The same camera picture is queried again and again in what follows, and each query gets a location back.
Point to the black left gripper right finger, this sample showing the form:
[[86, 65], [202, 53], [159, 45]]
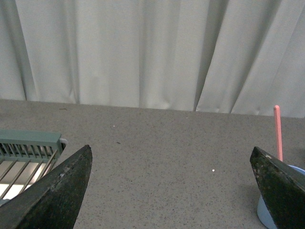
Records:
[[277, 180]]

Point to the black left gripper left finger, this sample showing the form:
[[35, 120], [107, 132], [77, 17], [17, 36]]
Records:
[[54, 201]]

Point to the blue plastic cup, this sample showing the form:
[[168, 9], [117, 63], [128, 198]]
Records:
[[295, 206]]

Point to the pink chopstick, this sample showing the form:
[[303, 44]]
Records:
[[278, 132]]

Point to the green dish rack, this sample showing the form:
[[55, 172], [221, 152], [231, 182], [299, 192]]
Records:
[[25, 157]]

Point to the white pleated curtain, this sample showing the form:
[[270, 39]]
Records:
[[221, 56]]

